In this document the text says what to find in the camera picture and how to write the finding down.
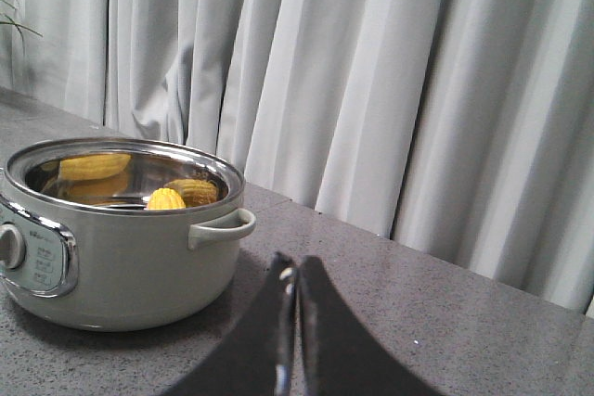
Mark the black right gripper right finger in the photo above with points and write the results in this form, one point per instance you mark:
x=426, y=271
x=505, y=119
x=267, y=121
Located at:
x=340, y=357

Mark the yellow corn cob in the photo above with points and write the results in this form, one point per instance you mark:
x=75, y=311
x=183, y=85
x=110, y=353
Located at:
x=164, y=199

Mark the pale green electric pot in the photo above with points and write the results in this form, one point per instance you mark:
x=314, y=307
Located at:
x=79, y=248

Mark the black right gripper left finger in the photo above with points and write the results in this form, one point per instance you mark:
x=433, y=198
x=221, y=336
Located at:
x=256, y=356

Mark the white pleated curtain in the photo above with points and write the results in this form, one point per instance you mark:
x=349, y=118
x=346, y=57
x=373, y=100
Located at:
x=460, y=128

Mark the green plant leaves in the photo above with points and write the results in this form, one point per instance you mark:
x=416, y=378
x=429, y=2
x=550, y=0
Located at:
x=16, y=30

